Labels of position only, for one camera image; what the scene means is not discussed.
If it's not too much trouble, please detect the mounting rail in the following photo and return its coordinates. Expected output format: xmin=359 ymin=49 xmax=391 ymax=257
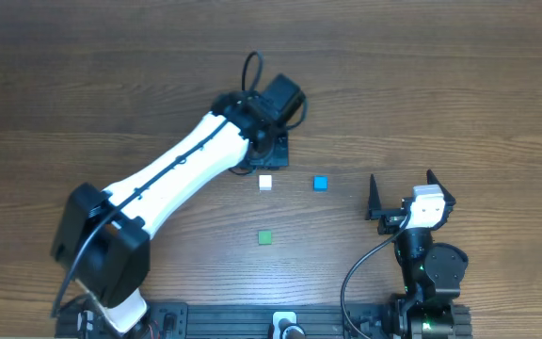
xmin=54 ymin=300 xmax=473 ymax=339

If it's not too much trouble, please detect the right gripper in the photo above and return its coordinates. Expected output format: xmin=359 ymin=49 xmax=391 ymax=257
xmin=365 ymin=169 xmax=457 ymax=235

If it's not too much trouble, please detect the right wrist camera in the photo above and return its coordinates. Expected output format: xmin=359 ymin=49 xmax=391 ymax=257
xmin=402 ymin=184 xmax=446 ymax=231

